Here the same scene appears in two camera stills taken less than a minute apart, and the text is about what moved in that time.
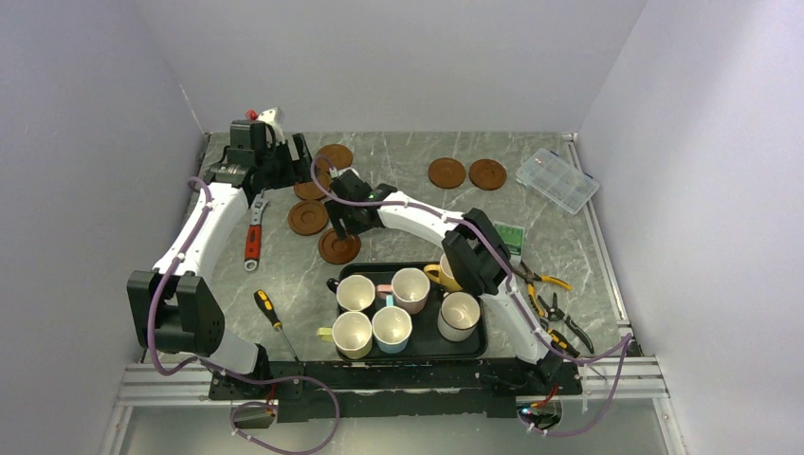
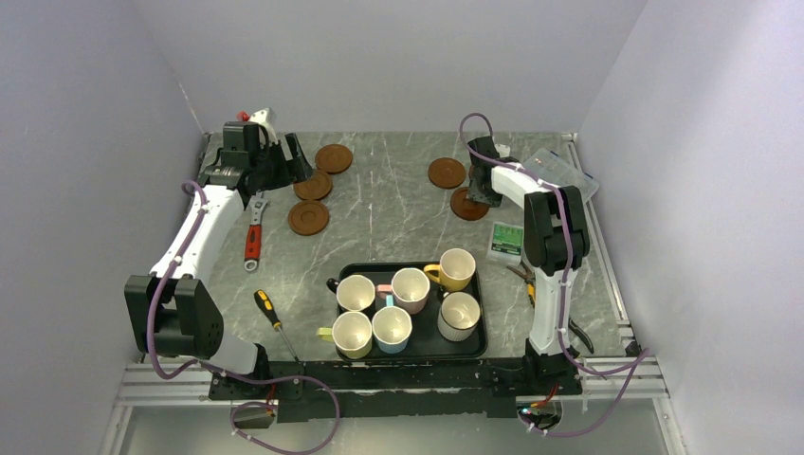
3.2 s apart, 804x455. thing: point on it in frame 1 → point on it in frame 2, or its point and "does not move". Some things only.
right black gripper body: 354,225 → 482,194
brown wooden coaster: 307,217 does not move
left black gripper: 297,171 does not move
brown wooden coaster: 337,250 → 467,209
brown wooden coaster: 447,172 does not move
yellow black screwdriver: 267,305 does not move
